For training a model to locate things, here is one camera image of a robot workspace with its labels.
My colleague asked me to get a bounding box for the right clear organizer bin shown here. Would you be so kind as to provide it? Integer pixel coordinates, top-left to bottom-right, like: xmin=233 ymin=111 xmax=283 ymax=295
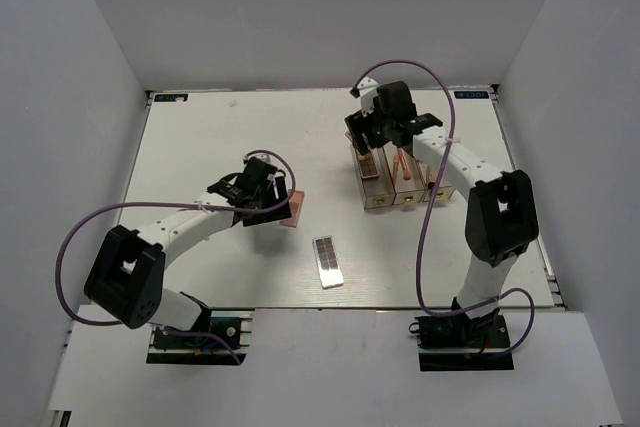
xmin=415 ymin=161 xmax=455 ymax=203

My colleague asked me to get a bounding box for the pink blush palette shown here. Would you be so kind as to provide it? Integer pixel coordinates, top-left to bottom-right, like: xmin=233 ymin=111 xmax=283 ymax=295
xmin=279 ymin=190 xmax=304 ymax=228

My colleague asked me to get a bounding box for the middle clear organizer bin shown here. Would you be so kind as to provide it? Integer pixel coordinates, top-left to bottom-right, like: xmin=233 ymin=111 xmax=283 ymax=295
xmin=383 ymin=143 xmax=425 ymax=206

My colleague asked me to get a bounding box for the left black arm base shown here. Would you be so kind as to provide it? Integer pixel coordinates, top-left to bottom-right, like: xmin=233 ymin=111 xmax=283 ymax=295
xmin=146 ymin=310 xmax=253 ymax=366

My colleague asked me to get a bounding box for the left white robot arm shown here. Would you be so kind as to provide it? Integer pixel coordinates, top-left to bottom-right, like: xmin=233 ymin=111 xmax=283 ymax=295
xmin=84 ymin=150 xmax=295 ymax=346

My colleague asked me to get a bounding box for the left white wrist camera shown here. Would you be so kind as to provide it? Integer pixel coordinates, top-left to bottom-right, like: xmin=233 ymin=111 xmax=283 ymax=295
xmin=243 ymin=151 xmax=274 ymax=166

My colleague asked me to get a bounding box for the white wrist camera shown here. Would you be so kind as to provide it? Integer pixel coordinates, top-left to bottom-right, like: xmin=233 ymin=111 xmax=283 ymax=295
xmin=349 ymin=77 xmax=380 ymax=116
xmin=243 ymin=151 xmax=274 ymax=166

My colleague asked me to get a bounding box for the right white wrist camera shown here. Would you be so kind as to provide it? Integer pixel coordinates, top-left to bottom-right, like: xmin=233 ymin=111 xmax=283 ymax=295
xmin=349 ymin=77 xmax=380 ymax=116

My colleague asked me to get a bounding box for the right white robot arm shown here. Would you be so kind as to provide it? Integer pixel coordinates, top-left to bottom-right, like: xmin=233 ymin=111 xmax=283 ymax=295
xmin=345 ymin=78 xmax=539 ymax=346

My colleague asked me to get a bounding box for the silver eyeshadow palette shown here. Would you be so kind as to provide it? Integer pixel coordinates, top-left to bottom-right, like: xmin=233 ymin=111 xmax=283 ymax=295
xmin=312 ymin=236 xmax=344 ymax=289

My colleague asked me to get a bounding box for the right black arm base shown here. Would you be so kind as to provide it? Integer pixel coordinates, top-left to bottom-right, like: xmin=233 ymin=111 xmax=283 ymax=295
xmin=408 ymin=314 xmax=514 ymax=372

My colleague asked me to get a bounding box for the clear organizer bin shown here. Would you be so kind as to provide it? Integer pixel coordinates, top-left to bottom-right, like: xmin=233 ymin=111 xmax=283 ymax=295
xmin=415 ymin=161 xmax=455 ymax=203
xmin=383 ymin=143 xmax=425 ymax=206
xmin=350 ymin=147 xmax=393 ymax=210

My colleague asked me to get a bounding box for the pink makeup brush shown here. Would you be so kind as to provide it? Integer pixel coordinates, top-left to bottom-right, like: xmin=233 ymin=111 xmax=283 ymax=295
xmin=397 ymin=148 xmax=412 ymax=181

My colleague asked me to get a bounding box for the left clear organizer bin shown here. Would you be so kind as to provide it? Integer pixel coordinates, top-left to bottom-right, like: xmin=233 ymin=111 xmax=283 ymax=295
xmin=350 ymin=147 xmax=393 ymax=210

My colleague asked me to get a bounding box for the brown eyeshadow palette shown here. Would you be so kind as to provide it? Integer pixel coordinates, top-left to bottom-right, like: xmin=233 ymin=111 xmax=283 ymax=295
xmin=356 ymin=151 xmax=380 ymax=181

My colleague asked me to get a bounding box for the orange makeup brush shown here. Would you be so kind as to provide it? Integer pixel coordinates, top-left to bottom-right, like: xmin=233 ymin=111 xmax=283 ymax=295
xmin=391 ymin=153 xmax=400 ymax=187

